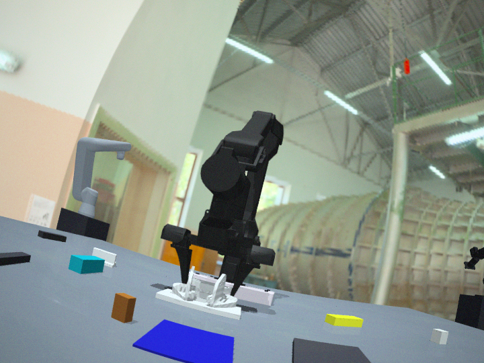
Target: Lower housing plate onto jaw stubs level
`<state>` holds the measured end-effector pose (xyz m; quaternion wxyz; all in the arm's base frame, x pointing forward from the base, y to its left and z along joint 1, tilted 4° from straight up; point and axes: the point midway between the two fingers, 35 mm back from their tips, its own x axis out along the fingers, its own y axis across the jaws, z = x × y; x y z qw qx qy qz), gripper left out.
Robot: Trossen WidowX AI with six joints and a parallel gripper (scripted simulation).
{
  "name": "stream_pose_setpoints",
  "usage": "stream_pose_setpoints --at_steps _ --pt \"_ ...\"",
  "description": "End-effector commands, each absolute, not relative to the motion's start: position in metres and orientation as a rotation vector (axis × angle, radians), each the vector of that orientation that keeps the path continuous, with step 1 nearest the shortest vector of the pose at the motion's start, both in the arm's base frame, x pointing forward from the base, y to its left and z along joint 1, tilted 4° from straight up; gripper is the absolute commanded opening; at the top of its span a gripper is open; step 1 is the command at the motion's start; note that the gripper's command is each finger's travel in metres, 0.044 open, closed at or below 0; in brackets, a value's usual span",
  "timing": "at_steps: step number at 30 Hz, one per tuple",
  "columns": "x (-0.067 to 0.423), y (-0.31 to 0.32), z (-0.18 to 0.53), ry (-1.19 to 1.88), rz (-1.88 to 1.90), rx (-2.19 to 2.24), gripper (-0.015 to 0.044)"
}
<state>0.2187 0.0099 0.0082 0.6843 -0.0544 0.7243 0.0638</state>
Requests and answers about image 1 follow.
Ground yellow flat block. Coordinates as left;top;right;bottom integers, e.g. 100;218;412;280
325;314;364;327

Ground cyan rectangular block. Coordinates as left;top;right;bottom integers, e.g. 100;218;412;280
69;255;105;274

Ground blue flat rectangular pad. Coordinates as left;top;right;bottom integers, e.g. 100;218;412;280
132;320;234;363

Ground orange-brown rectangular block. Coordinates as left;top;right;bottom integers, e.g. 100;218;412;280
111;293;136;323

